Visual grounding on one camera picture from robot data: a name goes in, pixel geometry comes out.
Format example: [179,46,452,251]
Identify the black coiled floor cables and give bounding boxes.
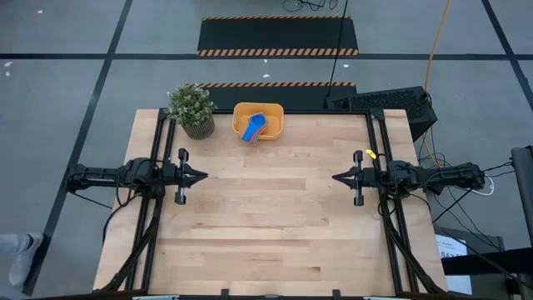
[281,0,339,13]

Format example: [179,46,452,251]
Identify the black perforated equipment box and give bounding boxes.
[323,86,439,142]

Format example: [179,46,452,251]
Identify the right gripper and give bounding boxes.
[331,149,379,208]

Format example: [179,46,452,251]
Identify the black hazard-striped floor mat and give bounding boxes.
[185,82,358,112]
[197,15,360,58]

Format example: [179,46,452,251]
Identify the bright blue measuring cup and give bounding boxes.
[242,112,268,143]

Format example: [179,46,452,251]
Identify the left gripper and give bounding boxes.
[161,147,209,206]

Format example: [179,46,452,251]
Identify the green plant in striped pot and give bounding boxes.
[166,85,217,141]

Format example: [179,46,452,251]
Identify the yellow-orange plastic basket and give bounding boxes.
[232,102,285,142]

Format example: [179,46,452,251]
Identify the black hanging cable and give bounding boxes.
[326,0,350,98]

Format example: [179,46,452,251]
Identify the black aluminium table frame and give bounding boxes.
[93,107,449,300]

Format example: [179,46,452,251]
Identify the white paper sign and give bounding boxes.
[435,233,474,296]

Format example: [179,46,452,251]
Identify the black floor cable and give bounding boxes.
[102,192,141,248]

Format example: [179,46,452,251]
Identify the black horizontal beam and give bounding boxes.
[441,247,533,276]

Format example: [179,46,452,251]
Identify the dark grey post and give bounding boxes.
[511,145,533,247]

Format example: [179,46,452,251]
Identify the yellow hanging cable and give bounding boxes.
[423,0,453,93]

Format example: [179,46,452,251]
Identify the white cable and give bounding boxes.
[470,174,496,197]

